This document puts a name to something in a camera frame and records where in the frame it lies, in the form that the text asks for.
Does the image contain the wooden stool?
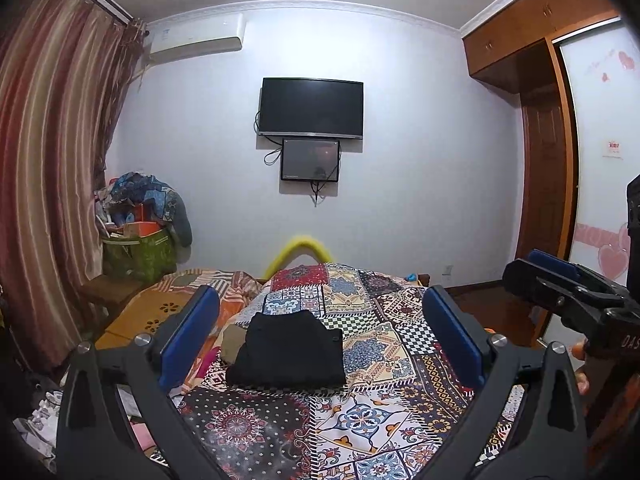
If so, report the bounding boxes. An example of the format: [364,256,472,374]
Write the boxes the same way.
[82,275,147,312]

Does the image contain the small black wall monitor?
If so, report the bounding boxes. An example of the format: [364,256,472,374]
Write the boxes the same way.
[280,138,342,182]

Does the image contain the black wall television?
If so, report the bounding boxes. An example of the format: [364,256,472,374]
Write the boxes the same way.
[257,77,364,140]

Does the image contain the pile of printed clothes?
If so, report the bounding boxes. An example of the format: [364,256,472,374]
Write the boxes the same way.
[95,171,194,249]

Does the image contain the khaki cloth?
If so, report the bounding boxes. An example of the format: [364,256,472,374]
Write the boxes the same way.
[220,324,252,365]

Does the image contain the white clutter on floor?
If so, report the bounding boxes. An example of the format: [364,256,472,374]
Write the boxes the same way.
[12,390,64,462]

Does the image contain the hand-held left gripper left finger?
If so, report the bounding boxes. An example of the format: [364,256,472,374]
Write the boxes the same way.
[56,285,226,480]

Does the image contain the green storage box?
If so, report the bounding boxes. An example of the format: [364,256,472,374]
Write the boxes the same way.
[102,230,179,284]

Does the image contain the wooden overhead cabinet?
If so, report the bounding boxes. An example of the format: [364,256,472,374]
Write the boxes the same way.
[461,0,621,94]

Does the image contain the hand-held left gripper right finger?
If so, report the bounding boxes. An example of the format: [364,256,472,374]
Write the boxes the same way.
[421,284,588,480]

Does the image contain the black pants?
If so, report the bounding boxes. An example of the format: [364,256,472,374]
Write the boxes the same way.
[225,310,348,389]

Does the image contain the person's right hand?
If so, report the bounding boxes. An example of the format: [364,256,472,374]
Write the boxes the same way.
[571,339,594,397]

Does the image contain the orange striped bedsheet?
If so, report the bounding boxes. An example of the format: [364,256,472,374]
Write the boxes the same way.
[150,267,262,311]

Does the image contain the yellow curved foam tube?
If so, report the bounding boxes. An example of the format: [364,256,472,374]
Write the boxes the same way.
[265,235,332,281]

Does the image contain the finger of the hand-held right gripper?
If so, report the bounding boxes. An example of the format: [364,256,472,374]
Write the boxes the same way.
[530,249,632,306]
[502,259,603,322]

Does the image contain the wooden table with flower cutouts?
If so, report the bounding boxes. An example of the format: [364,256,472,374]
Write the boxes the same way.
[95,285,202,352]

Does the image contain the red striped curtain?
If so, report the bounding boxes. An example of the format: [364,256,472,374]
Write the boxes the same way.
[0,0,147,372]

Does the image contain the patchwork printed blanket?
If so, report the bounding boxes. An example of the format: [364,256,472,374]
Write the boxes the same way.
[170,262,527,480]

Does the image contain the white air conditioner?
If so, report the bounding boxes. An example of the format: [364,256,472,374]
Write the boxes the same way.
[147,12,247,64]

